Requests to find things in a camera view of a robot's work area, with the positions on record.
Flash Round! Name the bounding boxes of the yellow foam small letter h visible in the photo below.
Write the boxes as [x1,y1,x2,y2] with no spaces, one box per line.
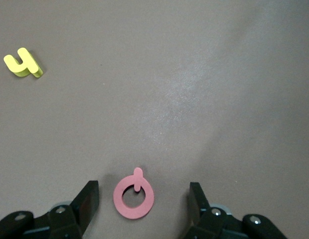
[3,47,44,79]

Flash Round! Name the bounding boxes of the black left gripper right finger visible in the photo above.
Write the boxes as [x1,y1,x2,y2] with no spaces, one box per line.
[181,182,289,239]

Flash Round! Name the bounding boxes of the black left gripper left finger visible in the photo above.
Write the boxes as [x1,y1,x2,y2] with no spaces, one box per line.
[0,180,100,239]

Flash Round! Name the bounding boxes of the brown table cover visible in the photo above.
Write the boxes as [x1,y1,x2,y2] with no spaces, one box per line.
[0,0,309,239]

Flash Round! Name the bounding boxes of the red foam capital letter Q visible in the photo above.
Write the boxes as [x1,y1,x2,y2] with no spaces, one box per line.
[113,167,155,220]

